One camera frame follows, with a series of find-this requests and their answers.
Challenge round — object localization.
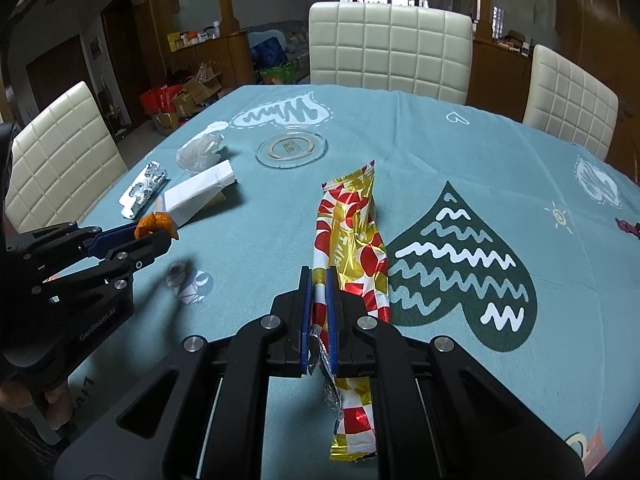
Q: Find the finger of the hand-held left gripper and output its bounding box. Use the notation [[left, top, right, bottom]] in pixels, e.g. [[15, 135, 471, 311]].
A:
[[31, 230, 177, 307], [5, 222, 140, 272]]

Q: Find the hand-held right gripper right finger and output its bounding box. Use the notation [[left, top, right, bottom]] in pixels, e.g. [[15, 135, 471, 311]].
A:
[[325, 267, 586, 480]]

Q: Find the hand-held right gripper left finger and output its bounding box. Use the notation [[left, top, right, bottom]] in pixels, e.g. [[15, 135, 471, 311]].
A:
[[55, 266, 313, 480]]

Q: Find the orange peel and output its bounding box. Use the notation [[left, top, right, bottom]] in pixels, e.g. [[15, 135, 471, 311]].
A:
[[134, 211, 180, 242]]

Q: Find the red gold checked wrapper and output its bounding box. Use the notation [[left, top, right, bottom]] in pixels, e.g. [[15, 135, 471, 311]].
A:
[[311, 160, 392, 462]]

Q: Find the person's left hand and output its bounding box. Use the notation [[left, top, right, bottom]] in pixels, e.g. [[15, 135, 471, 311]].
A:
[[0, 372, 75, 433]]

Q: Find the small clear printed wrapper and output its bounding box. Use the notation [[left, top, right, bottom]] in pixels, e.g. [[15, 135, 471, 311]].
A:
[[167, 262, 215, 305]]

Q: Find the silver foil wrapper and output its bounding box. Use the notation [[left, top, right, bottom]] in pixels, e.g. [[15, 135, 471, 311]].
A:
[[119, 161, 168, 220]]

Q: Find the white paper carton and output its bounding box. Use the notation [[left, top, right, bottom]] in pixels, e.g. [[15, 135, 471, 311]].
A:
[[162, 159, 236, 223]]

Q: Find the cream quilted leather chair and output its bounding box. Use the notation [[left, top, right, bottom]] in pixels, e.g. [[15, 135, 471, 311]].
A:
[[5, 81, 128, 233], [522, 44, 620, 161], [308, 1, 473, 106]]

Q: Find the clear plastic bag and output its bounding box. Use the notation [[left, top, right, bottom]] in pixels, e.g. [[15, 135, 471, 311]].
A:
[[176, 121, 231, 173]]

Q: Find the red bag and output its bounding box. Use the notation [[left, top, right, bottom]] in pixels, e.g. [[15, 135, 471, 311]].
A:
[[140, 86, 176, 116]]

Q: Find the open cardboard box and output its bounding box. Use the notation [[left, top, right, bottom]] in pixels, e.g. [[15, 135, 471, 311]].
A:
[[172, 76, 224, 116]]

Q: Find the round glass plate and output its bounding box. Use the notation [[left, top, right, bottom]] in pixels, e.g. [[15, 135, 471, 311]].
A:
[[255, 132, 329, 167]]

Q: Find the green shopping bag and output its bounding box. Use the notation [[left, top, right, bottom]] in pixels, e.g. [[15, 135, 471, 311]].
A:
[[260, 60, 297, 85]]

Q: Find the teal printed tablecloth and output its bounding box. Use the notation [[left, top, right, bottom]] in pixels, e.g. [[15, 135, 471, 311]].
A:
[[45, 84, 640, 480]]

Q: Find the blue bag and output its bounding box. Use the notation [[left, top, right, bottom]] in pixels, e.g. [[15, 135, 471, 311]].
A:
[[250, 37, 286, 68]]

